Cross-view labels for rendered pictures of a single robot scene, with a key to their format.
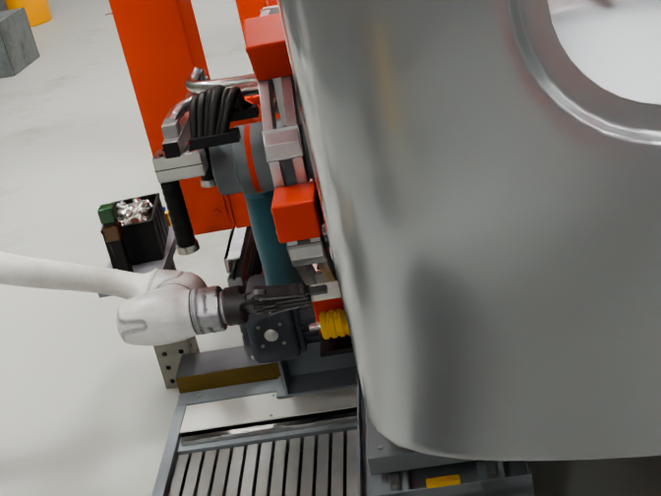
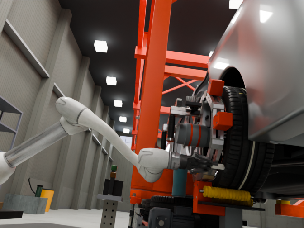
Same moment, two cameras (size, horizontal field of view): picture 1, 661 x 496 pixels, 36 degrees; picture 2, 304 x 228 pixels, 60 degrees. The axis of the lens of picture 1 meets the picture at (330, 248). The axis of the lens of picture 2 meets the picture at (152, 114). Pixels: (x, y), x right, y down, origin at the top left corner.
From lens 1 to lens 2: 1.34 m
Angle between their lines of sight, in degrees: 46
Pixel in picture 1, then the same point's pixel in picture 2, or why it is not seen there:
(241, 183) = (187, 135)
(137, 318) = (149, 150)
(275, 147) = (216, 104)
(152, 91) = (143, 136)
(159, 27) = (152, 120)
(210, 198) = not seen: hidden behind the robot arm
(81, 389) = not seen: outside the picture
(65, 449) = not seen: outside the picture
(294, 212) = (225, 114)
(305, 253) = (217, 142)
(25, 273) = (111, 131)
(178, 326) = (164, 157)
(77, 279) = (124, 144)
